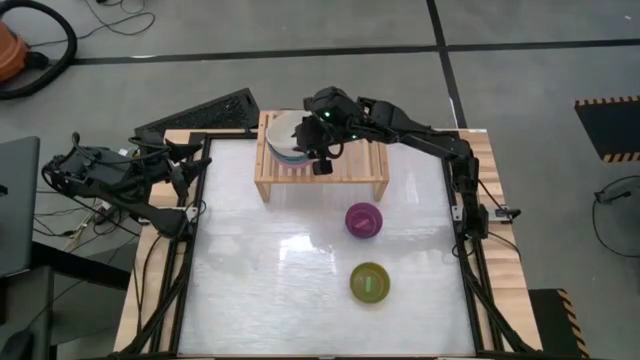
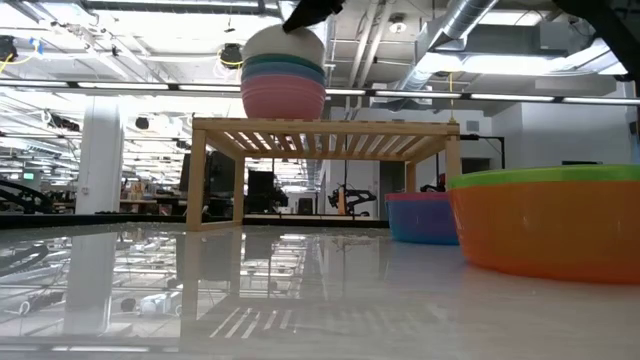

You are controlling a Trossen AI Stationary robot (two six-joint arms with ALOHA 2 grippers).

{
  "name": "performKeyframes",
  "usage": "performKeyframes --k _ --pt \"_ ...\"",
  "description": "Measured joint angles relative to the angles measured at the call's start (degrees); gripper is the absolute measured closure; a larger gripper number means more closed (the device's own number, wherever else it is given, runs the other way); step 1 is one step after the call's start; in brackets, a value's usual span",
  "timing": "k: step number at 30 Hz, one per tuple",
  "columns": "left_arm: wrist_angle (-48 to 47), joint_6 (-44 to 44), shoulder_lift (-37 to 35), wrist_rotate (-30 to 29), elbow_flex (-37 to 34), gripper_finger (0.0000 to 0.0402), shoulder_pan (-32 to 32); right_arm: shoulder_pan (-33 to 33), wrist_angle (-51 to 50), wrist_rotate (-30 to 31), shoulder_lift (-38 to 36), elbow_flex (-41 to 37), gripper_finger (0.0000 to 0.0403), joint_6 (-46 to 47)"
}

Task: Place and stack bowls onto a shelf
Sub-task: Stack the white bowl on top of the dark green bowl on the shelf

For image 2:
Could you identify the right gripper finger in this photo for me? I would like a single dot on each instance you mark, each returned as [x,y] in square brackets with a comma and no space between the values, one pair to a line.
[312,10]

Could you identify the large white plastic bowl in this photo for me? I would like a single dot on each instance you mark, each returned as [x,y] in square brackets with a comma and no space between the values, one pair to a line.
[280,42]

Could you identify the large green plastic bowl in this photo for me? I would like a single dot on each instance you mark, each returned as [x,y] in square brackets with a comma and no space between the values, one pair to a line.
[282,58]

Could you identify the large blue plastic bowl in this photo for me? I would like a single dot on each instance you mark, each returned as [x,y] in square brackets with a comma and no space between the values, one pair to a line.
[282,70]

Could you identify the large pink plastic bowl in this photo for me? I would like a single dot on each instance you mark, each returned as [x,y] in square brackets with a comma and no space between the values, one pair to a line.
[282,100]

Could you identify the red plastic bowl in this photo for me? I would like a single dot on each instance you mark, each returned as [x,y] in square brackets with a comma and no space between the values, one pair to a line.
[417,197]

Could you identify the small blue plastic bowl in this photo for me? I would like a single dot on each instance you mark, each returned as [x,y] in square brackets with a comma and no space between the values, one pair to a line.
[422,222]

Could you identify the small green plastic bowl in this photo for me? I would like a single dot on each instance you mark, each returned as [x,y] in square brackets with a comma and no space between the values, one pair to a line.
[550,175]

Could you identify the small orange plastic bowl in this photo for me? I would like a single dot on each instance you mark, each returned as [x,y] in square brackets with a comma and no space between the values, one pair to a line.
[550,230]

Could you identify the black red background robot arm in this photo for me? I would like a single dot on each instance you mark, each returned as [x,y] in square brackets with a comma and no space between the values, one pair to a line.
[436,185]

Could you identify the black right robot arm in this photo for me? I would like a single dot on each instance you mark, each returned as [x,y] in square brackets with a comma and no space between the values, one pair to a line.
[610,30]

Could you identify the black orange background robot arm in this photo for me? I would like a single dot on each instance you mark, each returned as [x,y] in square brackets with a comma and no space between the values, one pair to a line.
[352,197]

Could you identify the wooden slatted shelf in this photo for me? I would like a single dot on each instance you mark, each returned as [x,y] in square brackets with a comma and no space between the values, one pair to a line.
[325,127]

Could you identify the black computer monitor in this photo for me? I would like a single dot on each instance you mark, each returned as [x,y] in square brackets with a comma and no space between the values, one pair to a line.
[220,180]
[261,190]

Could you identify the long ceiling light strip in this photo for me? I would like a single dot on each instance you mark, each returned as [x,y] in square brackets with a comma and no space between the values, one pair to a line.
[125,85]

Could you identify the white square pillar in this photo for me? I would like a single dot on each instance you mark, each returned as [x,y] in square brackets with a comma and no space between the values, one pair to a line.
[100,160]

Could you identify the green exit sign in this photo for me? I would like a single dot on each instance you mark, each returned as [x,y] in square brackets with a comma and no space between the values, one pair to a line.
[28,175]

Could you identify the black ceiling dome camera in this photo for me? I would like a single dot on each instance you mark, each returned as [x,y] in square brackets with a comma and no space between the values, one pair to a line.
[231,54]

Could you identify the silver ventilation duct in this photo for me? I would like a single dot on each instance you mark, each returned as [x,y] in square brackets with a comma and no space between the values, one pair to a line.
[450,30]

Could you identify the black table frame rail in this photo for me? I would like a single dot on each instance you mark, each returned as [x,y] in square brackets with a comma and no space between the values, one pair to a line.
[100,220]

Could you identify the black wall screen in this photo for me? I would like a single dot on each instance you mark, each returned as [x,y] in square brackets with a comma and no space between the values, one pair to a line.
[580,163]

